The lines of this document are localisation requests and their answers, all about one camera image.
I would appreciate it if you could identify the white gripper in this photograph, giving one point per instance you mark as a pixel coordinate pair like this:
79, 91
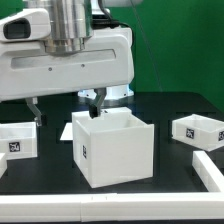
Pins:
29, 70

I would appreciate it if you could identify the large white drawer cabinet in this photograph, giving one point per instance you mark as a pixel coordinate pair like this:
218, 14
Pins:
114, 148

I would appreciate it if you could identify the white drawer box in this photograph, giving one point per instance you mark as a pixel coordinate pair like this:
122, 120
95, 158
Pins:
18, 140
199, 131

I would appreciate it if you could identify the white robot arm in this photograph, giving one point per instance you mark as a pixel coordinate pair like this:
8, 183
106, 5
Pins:
61, 46

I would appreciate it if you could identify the white marker sheet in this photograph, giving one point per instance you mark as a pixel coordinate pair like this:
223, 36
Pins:
67, 134

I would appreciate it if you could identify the white left rail piece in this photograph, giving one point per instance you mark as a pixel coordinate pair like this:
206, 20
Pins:
3, 164

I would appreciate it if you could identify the white front rail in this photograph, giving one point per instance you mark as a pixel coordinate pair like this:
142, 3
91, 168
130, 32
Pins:
111, 207

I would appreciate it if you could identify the white right rail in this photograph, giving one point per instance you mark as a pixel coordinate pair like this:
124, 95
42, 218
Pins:
208, 172

